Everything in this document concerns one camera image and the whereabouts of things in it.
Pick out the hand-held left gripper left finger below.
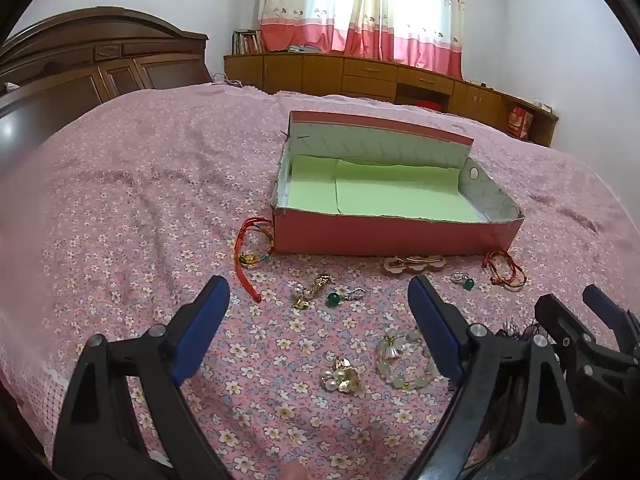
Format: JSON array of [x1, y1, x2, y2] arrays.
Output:
[[52, 275, 233, 480]]

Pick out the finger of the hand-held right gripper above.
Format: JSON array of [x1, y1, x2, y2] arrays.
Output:
[[582, 284, 640, 357], [534, 294, 640, 426]]

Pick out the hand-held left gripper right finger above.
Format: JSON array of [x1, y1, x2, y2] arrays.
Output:
[[407, 274, 583, 480]]

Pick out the pink flower hair clip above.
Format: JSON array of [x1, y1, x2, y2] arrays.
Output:
[[384, 255, 447, 276]]

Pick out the red string bracelet gold bead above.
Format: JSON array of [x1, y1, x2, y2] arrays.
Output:
[[481, 249, 527, 291]]

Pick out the red string bracelet green beads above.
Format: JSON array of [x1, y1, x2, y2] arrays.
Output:
[[234, 216, 277, 304]]

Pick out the red cardboard box green lining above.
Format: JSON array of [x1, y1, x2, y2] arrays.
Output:
[[270, 110, 526, 257]]

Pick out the black feather hair accessory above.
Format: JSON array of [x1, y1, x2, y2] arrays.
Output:
[[492, 319, 556, 461]]

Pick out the gold pearl cluster earring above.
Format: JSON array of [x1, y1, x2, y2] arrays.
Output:
[[320, 356, 367, 393]]

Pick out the pink floral bedspread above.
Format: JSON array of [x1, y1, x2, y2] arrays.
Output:
[[0, 82, 640, 480]]

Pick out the red gift box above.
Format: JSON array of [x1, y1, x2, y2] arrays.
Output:
[[506, 102, 535, 139]]

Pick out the long wooden cabinet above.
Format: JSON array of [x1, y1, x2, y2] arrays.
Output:
[[223, 52, 560, 148]]

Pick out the dark wooden headboard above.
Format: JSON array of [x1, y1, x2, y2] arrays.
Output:
[[0, 6, 211, 161]]

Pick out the row of books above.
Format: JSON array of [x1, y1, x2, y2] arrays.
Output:
[[232, 29, 263, 55]]

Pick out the white and pink curtain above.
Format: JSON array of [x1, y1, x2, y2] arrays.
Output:
[[257, 0, 468, 80]]

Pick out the pale jade bead bracelet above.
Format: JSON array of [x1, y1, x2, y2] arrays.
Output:
[[376, 326, 441, 392]]

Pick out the white cable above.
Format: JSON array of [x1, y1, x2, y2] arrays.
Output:
[[212, 74, 261, 92]]

